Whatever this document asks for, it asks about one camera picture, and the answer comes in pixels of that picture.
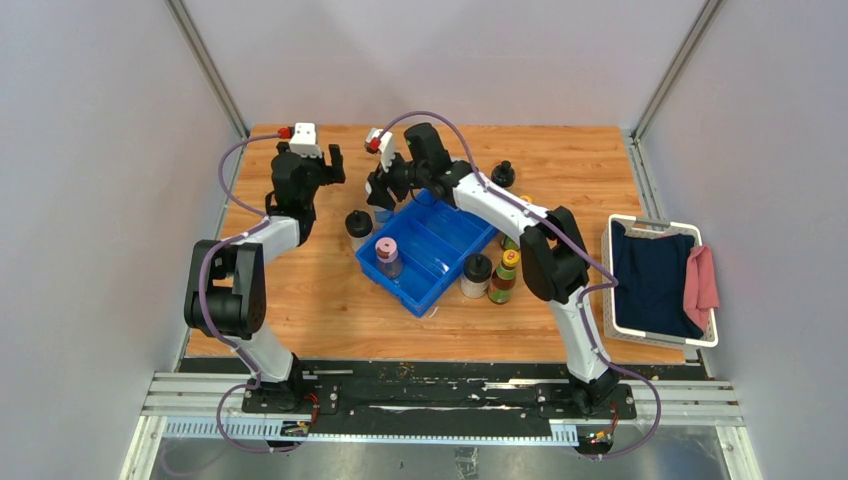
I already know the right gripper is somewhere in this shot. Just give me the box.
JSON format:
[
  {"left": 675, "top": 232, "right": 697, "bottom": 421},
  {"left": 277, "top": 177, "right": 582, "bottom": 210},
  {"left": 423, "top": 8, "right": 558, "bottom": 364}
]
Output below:
[{"left": 368, "top": 145, "right": 431, "bottom": 211}]

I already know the silver lid millet jar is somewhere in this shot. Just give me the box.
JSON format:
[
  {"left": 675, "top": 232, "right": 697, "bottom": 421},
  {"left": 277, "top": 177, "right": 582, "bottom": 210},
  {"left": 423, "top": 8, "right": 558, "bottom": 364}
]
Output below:
[{"left": 370, "top": 205, "right": 395, "bottom": 229}]

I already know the black lid jar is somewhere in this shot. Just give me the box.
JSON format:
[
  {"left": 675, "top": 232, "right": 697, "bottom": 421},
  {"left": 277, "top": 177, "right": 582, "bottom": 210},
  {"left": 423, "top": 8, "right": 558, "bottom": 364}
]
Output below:
[
  {"left": 460, "top": 253, "right": 493, "bottom": 299},
  {"left": 344, "top": 210, "right": 374, "bottom": 252}
]

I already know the pink lid spice jar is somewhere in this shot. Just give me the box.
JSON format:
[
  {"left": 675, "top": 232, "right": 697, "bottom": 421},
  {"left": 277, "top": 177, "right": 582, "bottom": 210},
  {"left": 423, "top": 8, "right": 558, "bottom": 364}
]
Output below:
[{"left": 375, "top": 237, "right": 403, "bottom": 279}]

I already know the black cap soy bottle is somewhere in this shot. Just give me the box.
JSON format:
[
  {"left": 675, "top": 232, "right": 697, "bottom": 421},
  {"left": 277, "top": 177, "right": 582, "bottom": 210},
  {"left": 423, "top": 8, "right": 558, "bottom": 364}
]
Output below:
[{"left": 490, "top": 160, "right": 516, "bottom": 189}]

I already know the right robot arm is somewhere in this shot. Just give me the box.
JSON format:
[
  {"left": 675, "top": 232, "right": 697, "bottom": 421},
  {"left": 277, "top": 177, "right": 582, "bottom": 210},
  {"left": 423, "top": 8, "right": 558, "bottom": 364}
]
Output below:
[{"left": 365, "top": 123, "right": 619, "bottom": 418}]

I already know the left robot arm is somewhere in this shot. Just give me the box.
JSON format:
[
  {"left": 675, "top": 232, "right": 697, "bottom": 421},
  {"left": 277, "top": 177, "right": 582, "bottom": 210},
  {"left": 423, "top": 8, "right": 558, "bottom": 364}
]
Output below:
[{"left": 184, "top": 141, "right": 346, "bottom": 413}]

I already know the blue divided plastic bin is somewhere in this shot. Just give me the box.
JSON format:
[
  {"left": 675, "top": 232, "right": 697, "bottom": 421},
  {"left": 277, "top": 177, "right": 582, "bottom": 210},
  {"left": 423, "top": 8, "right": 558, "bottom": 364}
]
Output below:
[{"left": 355, "top": 189, "right": 497, "bottom": 317}]

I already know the red cap sauce bottle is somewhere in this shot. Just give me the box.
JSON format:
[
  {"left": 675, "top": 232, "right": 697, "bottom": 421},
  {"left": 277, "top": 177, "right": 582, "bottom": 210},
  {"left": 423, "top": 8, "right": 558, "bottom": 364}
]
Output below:
[{"left": 499, "top": 195, "right": 532, "bottom": 251}]

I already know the yellow cap sauce bottle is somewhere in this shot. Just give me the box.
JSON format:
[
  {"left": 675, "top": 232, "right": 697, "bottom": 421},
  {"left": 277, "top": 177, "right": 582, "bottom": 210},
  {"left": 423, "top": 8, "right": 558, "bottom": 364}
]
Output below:
[{"left": 487, "top": 249, "right": 520, "bottom": 304}]

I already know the white plastic basket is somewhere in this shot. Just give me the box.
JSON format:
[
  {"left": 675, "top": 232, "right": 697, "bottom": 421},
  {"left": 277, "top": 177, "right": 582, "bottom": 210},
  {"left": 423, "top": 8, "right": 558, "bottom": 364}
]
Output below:
[{"left": 601, "top": 214, "right": 719, "bottom": 349}]

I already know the dark blue cloth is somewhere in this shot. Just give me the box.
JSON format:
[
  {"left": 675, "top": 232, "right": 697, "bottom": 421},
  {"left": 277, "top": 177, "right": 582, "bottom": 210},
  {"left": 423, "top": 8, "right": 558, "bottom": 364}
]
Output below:
[{"left": 611, "top": 221, "right": 703, "bottom": 339}]

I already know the pink cloth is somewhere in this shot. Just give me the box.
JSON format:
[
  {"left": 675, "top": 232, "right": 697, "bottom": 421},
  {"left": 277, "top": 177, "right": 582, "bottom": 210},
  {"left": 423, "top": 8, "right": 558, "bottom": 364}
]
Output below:
[{"left": 682, "top": 245, "right": 720, "bottom": 332}]

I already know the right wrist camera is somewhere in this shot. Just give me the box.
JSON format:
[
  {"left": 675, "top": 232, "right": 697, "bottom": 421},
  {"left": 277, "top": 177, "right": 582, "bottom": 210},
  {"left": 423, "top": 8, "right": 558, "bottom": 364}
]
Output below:
[{"left": 365, "top": 128, "right": 405, "bottom": 174}]

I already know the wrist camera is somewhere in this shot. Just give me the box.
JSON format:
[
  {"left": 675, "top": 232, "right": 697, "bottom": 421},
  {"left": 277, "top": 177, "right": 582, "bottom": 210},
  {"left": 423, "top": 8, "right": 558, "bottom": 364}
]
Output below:
[
  {"left": 288, "top": 122, "right": 323, "bottom": 158},
  {"left": 365, "top": 128, "right": 405, "bottom": 174}
]

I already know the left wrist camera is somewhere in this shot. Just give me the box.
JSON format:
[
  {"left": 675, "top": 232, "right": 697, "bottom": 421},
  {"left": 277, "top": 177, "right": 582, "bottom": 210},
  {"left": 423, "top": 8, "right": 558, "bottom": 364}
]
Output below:
[{"left": 288, "top": 122, "right": 323, "bottom": 158}]

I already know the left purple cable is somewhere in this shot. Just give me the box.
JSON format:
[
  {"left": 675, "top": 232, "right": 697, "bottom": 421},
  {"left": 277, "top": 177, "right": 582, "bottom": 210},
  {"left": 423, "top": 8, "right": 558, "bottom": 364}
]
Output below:
[{"left": 197, "top": 127, "right": 303, "bottom": 455}]

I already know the purple cable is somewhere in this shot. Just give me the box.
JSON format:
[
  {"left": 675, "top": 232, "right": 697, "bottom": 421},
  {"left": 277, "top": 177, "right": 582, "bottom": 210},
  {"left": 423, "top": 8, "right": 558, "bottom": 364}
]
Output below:
[
  {"left": 197, "top": 127, "right": 303, "bottom": 455},
  {"left": 369, "top": 110, "right": 664, "bottom": 462}
]

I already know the left aluminium frame post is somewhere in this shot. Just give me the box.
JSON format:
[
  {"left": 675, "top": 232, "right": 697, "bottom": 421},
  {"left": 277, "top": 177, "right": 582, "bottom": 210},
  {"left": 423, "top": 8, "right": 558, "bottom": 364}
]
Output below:
[{"left": 164, "top": 0, "right": 249, "bottom": 138}]

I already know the aluminium frame post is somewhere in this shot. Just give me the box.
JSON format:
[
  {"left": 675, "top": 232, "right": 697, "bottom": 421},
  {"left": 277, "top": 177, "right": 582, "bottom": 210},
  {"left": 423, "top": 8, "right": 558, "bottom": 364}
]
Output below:
[
  {"left": 164, "top": 0, "right": 249, "bottom": 138},
  {"left": 631, "top": 0, "right": 725, "bottom": 143}
]

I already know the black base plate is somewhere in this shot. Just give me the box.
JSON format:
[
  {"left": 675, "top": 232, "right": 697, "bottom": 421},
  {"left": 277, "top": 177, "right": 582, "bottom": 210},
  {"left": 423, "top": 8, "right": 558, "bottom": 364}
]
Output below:
[{"left": 241, "top": 360, "right": 637, "bottom": 440}]

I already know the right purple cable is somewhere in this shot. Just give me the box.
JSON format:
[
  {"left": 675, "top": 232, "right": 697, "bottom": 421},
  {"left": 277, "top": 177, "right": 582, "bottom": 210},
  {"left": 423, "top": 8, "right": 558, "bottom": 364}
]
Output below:
[{"left": 369, "top": 110, "right": 664, "bottom": 462}]

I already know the right aluminium frame post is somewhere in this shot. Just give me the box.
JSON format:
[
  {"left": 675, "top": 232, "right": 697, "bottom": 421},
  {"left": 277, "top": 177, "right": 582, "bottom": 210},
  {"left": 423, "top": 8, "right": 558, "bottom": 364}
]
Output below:
[{"left": 631, "top": 0, "right": 725, "bottom": 143}]

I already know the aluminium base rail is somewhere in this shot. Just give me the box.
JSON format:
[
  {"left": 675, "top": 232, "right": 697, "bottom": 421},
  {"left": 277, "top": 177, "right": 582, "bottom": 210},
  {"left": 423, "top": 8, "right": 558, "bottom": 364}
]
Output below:
[{"left": 121, "top": 370, "right": 761, "bottom": 479}]

